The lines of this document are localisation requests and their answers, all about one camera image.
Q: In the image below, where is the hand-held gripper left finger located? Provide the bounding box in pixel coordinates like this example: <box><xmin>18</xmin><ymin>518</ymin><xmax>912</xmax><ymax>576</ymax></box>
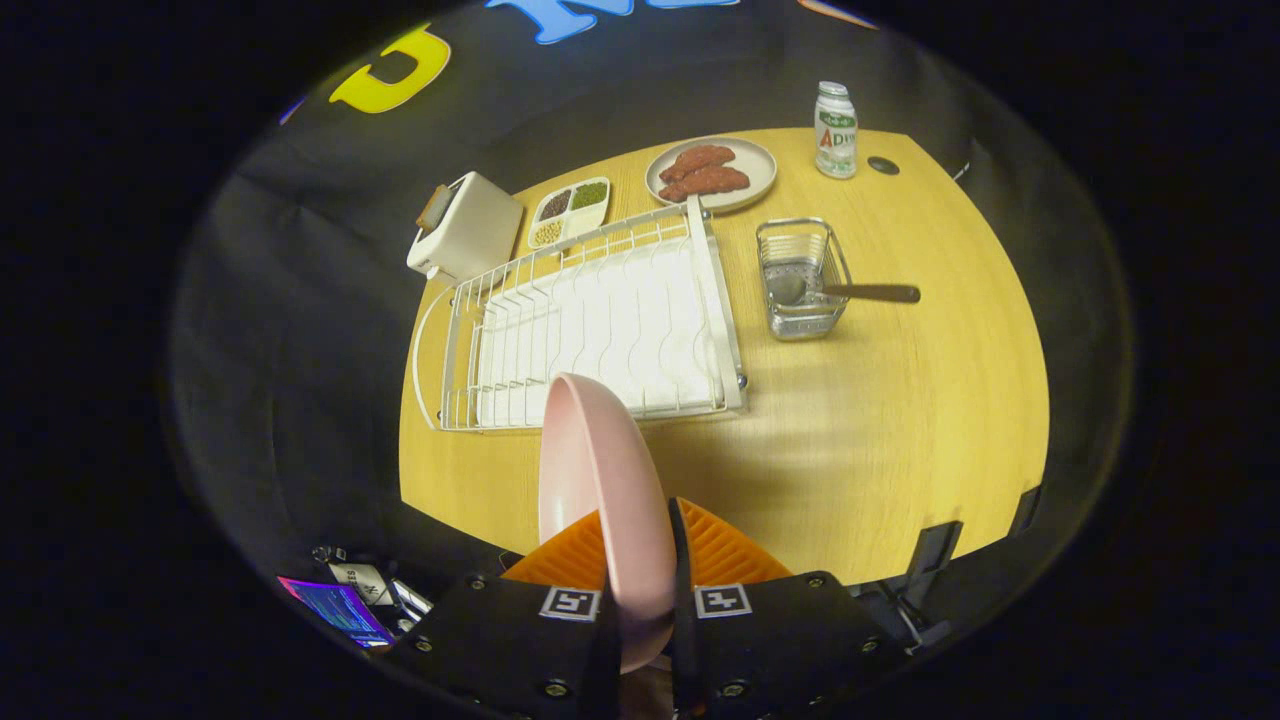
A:
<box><xmin>385</xmin><ymin>510</ymin><xmax>623</xmax><ymax>720</ymax></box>

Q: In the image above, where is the white toaster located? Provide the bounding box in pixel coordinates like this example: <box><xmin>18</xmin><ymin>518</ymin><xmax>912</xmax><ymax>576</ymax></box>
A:
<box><xmin>406</xmin><ymin>171</ymin><xmax>525</xmax><ymax>286</ymax></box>

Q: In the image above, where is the beige round plate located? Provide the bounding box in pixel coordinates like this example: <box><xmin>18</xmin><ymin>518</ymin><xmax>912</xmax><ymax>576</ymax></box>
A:
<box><xmin>645</xmin><ymin>136</ymin><xmax>778</xmax><ymax>214</ymax></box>

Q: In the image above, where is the white printed box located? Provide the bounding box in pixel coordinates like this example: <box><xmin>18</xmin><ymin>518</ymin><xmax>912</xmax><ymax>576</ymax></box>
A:
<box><xmin>328</xmin><ymin>562</ymin><xmax>397</xmax><ymax>607</ymax></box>

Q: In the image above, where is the pink plate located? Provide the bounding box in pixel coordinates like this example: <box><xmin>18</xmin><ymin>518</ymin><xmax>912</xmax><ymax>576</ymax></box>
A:
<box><xmin>538</xmin><ymin>373</ymin><xmax>678</xmax><ymax>674</ymax></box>

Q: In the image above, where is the brown sausage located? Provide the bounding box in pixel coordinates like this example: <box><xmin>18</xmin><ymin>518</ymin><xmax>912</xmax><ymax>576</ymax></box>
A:
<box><xmin>659</xmin><ymin>145</ymin><xmax>736</xmax><ymax>182</ymax></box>
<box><xmin>658</xmin><ymin>166</ymin><xmax>751</xmax><ymax>203</ymax></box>

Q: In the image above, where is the white wire dish rack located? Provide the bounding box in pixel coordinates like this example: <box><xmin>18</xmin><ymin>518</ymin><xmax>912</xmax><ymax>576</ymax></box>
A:
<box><xmin>412</xmin><ymin>196</ymin><xmax>749</xmax><ymax>433</ymax></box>

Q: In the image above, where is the white divided dish with beans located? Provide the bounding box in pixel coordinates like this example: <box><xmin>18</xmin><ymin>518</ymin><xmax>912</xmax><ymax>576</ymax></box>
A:
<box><xmin>527</xmin><ymin>177</ymin><xmax>612</xmax><ymax>251</ymax></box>

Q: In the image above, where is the black backdrop cloth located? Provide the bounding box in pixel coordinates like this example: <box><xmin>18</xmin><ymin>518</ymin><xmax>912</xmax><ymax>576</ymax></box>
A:
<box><xmin>165</xmin><ymin>0</ymin><xmax>1131</xmax><ymax>601</ymax></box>

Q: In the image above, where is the white drink bottle green label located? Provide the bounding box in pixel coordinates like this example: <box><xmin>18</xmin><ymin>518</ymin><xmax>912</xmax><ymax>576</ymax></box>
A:
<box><xmin>814</xmin><ymin>81</ymin><xmax>859</xmax><ymax>180</ymax></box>

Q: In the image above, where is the spoon with dark wooden handle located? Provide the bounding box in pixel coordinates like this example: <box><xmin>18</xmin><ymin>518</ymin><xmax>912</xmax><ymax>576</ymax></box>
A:
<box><xmin>766</xmin><ymin>272</ymin><xmax>922</xmax><ymax>307</ymax></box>

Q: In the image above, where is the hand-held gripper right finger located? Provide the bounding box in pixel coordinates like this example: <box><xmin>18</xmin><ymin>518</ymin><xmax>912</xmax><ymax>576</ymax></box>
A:
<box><xmin>668</xmin><ymin>497</ymin><xmax>906</xmax><ymax>720</ymax></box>

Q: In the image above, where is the metal wire basket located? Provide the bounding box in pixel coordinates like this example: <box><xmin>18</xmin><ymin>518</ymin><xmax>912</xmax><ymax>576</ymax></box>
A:
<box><xmin>755</xmin><ymin>218</ymin><xmax>853</xmax><ymax>342</ymax></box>

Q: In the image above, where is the phone with lit screen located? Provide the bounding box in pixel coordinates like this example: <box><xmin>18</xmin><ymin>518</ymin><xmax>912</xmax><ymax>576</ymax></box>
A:
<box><xmin>277</xmin><ymin>576</ymin><xmax>396</xmax><ymax>649</ymax></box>

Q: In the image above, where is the white drip tray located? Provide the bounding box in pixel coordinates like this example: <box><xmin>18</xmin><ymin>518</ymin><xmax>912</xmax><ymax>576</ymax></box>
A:
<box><xmin>475</xmin><ymin>245</ymin><xmax>726</xmax><ymax>426</ymax></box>

